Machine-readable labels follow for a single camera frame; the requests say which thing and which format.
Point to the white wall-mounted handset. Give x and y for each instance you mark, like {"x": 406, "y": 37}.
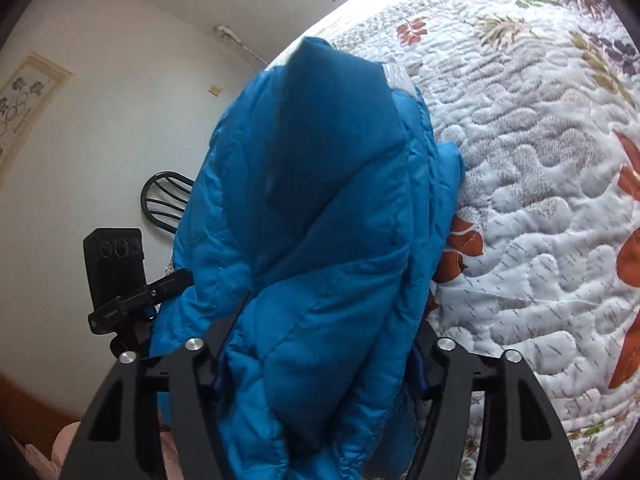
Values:
{"x": 228, "y": 34}

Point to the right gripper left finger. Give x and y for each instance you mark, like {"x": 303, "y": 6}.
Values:
{"x": 119, "y": 435}

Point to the floral quilted bedspread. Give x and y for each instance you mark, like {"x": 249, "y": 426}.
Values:
{"x": 541, "y": 98}

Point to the blue quilted down jacket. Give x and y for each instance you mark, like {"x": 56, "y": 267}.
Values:
{"x": 317, "y": 220}

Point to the framed wall picture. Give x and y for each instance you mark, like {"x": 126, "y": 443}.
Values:
{"x": 24, "y": 97}

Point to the yellow wall socket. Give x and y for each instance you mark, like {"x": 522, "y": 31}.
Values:
{"x": 215, "y": 91}

